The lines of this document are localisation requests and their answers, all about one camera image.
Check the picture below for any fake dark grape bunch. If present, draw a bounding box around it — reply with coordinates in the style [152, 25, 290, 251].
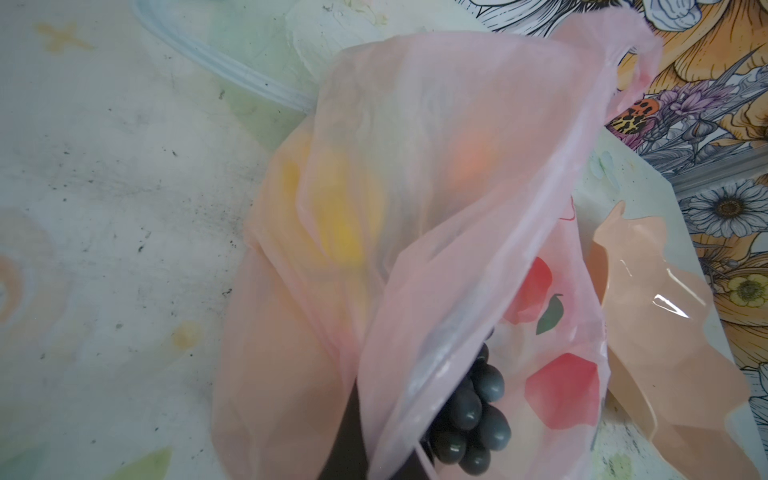
[421, 343, 511, 476]

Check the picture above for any pink printed plastic bag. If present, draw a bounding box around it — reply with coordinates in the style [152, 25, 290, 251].
[212, 6, 662, 479]

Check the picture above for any fake orange tangerine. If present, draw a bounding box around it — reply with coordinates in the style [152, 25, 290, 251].
[447, 130, 500, 192]

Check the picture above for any right aluminium corner post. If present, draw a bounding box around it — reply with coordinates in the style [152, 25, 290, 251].
[668, 145, 767, 199]

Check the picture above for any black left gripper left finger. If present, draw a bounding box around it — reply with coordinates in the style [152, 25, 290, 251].
[317, 385, 368, 480]

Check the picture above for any fake yellow lemon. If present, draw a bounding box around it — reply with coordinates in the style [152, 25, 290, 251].
[301, 148, 388, 268]

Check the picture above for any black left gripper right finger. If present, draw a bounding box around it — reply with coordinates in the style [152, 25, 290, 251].
[392, 446, 432, 480]

